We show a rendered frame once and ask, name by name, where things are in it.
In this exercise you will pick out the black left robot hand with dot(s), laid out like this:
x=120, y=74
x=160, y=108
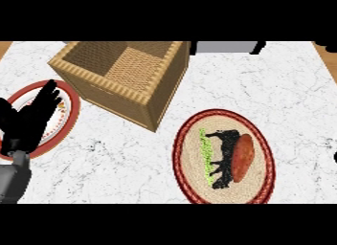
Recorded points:
x=26, y=118

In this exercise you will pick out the red rimmed white plate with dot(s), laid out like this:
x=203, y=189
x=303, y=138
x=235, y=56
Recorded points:
x=66, y=118

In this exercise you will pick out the oval woven placemat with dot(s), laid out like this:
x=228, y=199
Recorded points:
x=223, y=156

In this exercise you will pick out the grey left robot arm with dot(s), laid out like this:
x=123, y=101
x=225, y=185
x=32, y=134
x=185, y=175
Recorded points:
x=7, y=182

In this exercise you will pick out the square wicker basket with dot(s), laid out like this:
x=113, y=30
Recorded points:
x=129, y=76

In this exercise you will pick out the black object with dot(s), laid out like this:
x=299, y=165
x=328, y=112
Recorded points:
x=336, y=47

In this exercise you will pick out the grey appliance with black frame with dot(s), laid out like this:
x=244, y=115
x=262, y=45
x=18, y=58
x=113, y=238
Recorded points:
x=225, y=47

